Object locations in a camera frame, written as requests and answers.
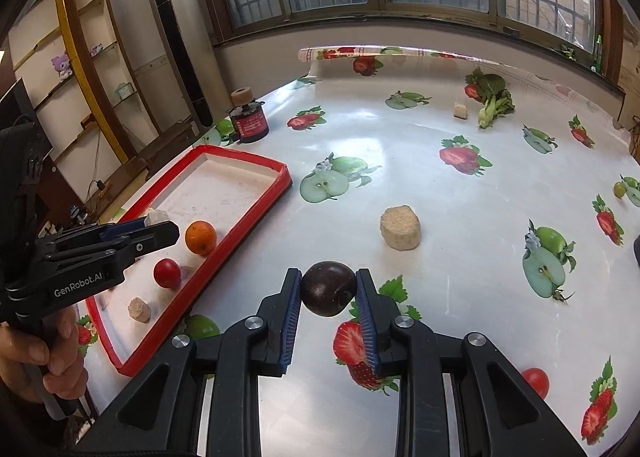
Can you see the tower air conditioner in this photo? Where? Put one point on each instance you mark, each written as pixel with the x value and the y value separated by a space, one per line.
pixel 175 37

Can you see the red round fruit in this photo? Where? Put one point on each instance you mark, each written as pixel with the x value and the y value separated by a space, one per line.
pixel 166 273

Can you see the small green plant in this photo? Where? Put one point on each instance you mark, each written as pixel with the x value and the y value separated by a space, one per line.
pixel 570 52

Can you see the green leafy vegetable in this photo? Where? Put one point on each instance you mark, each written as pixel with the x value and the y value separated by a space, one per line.
pixel 492 97

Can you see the fruit printed tablecloth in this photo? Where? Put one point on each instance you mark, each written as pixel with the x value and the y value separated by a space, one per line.
pixel 450 197

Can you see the red rimmed tray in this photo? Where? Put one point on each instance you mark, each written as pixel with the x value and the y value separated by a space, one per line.
pixel 220 187

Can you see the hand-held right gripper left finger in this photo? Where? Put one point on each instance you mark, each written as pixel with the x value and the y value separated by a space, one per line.
pixel 290 332

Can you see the red cherry tomato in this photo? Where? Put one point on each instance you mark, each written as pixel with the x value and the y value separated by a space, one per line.
pixel 536 382

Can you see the green grape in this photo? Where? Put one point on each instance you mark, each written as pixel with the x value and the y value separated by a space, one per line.
pixel 620 188

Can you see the person's left hand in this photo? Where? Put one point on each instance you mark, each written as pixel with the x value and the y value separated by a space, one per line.
pixel 60 377

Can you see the tape roll on can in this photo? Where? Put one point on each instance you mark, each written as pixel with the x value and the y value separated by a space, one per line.
pixel 242 96

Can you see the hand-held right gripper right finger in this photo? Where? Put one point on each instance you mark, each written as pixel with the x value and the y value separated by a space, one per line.
pixel 369 327

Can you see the purple plush toy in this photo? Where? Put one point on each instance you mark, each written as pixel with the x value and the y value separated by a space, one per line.
pixel 61 64

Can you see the dark jar with red label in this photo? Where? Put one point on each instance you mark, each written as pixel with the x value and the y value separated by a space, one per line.
pixel 250 124

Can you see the whitish cork piece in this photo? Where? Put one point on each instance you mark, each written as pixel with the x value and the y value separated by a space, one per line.
pixel 156 216

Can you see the orange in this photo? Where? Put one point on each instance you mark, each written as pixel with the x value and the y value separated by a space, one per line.
pixel 201 237

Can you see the green bottle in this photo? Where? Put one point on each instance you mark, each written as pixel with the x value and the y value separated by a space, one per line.
pixel 598 52

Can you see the small cork cube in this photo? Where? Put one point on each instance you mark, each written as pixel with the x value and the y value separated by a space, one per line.
pixel 460 109

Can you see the dark purple plum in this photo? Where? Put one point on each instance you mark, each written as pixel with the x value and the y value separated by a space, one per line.
pixel 325 292

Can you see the wooden shelf unit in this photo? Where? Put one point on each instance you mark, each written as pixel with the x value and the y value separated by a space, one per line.
pixel 100 87

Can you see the large round cork block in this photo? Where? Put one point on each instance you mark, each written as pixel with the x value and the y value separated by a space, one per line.
pixel 400 228

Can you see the small cork piece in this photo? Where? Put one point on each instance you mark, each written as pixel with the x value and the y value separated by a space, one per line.
pixel 139 309

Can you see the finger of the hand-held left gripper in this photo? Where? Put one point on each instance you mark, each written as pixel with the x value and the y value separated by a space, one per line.
pixel 115 231
pixel 150 236

